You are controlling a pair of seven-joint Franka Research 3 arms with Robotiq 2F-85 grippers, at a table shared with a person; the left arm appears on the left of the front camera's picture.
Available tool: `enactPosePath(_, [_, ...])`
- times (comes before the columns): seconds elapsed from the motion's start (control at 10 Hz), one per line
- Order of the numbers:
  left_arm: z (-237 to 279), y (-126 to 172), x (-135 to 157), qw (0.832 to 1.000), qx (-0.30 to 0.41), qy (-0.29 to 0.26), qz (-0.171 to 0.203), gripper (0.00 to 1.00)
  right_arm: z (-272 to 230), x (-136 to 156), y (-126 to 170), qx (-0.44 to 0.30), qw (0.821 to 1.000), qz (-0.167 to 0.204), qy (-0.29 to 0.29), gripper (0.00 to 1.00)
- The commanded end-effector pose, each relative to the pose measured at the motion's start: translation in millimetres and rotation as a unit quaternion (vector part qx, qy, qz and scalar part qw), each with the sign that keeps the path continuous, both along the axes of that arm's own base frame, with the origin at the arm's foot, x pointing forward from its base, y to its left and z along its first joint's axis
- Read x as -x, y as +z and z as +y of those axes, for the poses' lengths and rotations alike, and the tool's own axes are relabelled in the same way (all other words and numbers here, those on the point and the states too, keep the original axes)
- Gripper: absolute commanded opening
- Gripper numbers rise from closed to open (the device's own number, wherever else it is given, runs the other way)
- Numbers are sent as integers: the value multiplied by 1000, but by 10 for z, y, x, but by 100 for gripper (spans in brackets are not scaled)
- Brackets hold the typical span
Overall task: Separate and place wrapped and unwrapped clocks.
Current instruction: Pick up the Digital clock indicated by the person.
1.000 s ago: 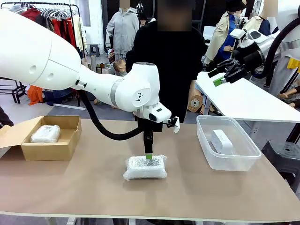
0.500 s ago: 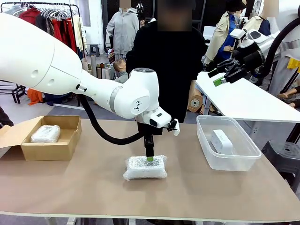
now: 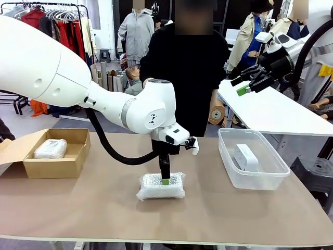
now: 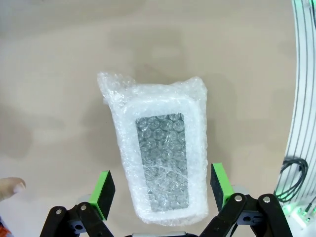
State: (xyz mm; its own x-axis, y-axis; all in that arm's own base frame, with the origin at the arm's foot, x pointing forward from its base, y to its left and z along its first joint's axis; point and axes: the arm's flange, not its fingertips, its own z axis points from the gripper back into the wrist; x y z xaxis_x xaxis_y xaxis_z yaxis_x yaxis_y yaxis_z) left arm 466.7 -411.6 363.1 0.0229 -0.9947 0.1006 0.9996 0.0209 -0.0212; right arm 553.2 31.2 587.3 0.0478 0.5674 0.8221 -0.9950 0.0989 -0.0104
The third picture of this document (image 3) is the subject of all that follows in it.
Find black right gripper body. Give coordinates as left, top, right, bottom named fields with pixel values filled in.
left=260, top=48, right=294, bottom=82

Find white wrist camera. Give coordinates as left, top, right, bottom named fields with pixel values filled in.
left=254, top=31, right=283, bottom=54
left=182, top=136, right=200, bottom=156

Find person in black sweater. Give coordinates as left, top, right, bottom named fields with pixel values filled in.
left=139, top=0, right=231, bottom=138

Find bubble-wrapped white clock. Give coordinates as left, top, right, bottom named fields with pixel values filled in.
left=136, top=170, right=187, bottom=202
left=33, top=139, right=68, bottom=159

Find grey plastic stool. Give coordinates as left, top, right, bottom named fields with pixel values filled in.
left=98, top=48, right=111, bottom=63

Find yellow garment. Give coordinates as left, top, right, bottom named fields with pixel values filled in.
left=318, top=64, right=333, bottom=78

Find large brown paper roll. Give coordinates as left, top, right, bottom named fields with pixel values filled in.
left=208, top=98, right=226, bottom=127

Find red patterned box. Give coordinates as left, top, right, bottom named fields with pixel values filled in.
left=119, top=54, right=130, bottom=71

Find black diagonal strut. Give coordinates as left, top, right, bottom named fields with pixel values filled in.
left=317, top=137, right=333, bottom=159

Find red hanging jacket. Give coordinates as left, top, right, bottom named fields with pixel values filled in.
left=20, top=10, right=45, bottom=23

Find unwrapped white digital clock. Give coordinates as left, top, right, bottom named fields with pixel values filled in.
left=232, top=143, right=260, bottom=172

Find long red dress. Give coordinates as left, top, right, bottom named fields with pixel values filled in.
left=57, top=20, right=87, bottom=63

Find grey-blue hanging garment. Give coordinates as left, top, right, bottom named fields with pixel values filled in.
left=5, top=6, right=27, bottom=20

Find black hanging garment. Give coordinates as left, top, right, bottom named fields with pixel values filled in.
left=39, top=17, right=57, bottom=39

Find mannequin in beige coat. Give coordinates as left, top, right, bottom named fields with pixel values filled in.
left=226, top=10, right=276, bottom=79

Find slim grey cardboard tube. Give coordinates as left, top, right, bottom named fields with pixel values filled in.
left=100, top=61, right=109, bottom=91

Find white floor strip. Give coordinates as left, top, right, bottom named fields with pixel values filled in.
left=59, top=115, right=91, bottom=122

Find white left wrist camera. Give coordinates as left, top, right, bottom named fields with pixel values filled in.
left=182, top=136, right=200, bottom=156

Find white work table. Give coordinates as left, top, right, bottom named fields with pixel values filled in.
left=215, top=79, right=333, bottom=157

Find skin-coloured mannequin limbs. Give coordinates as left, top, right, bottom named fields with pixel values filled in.
left=308, top=88, right=333, bottom=120

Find open brown cardboard box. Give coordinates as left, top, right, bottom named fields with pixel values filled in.
left=0, top=128, right=92, bottom=180

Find orange cloth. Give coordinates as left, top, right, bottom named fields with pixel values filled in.
left=30, top=98, right=50, bottom=117

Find white table frame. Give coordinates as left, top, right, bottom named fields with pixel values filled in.
left=49, top=240, right=91, bottom=250

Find black plastic stool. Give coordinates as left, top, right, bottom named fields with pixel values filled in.
left=290, top=155, right=333, bottom=209

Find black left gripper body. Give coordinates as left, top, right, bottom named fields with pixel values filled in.
left=151, top=139, right=180, bottom=157

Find cream hanging garment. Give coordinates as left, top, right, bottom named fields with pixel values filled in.
left=79, top=17, right=94, bottom=58

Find white clothes hangers bundle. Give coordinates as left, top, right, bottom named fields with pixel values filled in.
left=45, top=9, right=79, bottom=23

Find white monitor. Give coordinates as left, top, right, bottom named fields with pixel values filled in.
left=225, top=28, right=241, bottom=45

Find mannequin in grey-green clothes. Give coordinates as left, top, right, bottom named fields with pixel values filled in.
left=122, top=65, right=144, bottom=95

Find black metal clothes rack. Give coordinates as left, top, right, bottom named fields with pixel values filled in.
left=0, top=2, right=91, bottom=115

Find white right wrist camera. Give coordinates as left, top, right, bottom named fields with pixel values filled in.
left=254, top=31, right=283, bottom=54

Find dark blue cloth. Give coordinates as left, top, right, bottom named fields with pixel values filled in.
left=48, top=104, right=86, bottom=118

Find black hat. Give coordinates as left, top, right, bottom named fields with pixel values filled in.
left=249, top=0, right=273, bottom=14

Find beige cardboard tube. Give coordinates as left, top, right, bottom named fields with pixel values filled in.
left=89, top=65, right=103, bottom=85

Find clear plastic container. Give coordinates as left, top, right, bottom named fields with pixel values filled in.
left=217, top=127, right=291, bottom=191

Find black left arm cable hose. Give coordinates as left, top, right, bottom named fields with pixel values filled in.
left=85, top=108, right=163, bottom=166

